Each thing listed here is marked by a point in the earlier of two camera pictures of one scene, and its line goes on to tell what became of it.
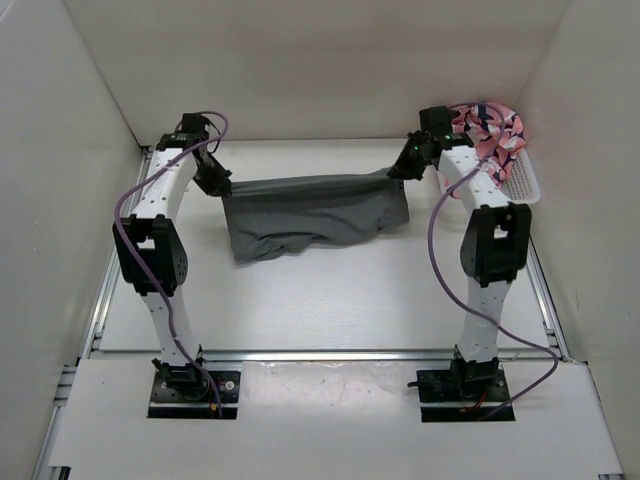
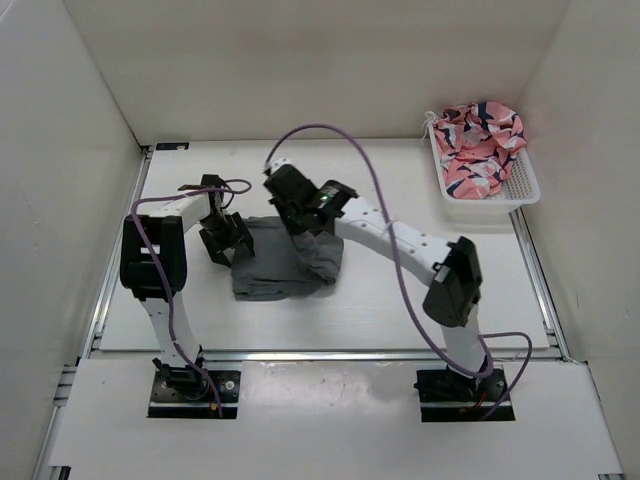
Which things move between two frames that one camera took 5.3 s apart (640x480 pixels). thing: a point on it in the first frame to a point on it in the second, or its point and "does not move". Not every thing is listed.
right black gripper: (403, 169) to (294, 228)
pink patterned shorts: (497, 132) does not move
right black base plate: (444, 400) does not move
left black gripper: (219, 181) to (238, 236)
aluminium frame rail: (329, 355) does not move
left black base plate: (198, 401) does not move
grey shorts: (268, 213) to (285, 266)
